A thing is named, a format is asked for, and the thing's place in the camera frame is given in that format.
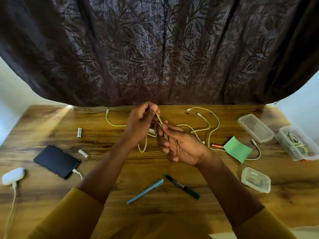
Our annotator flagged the black smartphone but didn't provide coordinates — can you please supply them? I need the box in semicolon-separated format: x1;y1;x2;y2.
33;144;81;179

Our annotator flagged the light blue pen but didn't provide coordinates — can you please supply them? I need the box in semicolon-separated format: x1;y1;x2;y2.
127;179;164;205

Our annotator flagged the dark brown leaf-patterned curtain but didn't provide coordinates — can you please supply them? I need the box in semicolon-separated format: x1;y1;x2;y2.
0;0;319;107

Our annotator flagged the green black marker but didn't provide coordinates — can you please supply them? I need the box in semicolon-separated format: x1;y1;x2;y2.
163;174;200;200

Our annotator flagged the clear plastic container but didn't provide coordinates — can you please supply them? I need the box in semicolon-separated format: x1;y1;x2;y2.
274;125;319;162

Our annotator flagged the person's left hand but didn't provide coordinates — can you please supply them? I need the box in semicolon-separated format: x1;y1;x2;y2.
124;101;160;148

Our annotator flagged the short white cable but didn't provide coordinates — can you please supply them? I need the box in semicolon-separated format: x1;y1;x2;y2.
245;139;262;161

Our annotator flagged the small clear lidded container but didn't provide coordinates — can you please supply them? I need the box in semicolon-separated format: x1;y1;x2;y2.
241;167;271;194

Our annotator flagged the green paper note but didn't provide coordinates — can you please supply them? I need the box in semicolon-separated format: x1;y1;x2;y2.
223;136;253;163

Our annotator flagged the white case charging cable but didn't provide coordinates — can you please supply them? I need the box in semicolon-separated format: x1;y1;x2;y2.
4;181;18;239

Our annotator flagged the mustard yellow shirt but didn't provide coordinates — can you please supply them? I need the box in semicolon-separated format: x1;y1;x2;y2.
27;188;300;239

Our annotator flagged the bundle of cables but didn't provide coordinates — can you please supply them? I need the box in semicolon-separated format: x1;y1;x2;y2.
285;132;309;156

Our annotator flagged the clear plastic lid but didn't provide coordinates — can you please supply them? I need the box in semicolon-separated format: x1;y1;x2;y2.
237;114;275;144

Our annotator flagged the white earbuds case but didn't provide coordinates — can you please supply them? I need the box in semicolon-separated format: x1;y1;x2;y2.
2;167;25;186

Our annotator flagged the person's right hand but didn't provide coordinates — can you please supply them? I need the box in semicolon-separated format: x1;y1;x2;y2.
156;124;213;168

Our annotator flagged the person's right forearm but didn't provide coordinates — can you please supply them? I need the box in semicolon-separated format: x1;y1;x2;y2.
196;153;265;229

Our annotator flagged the person's left forearm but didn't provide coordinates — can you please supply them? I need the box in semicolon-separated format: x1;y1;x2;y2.
77;137;140;205

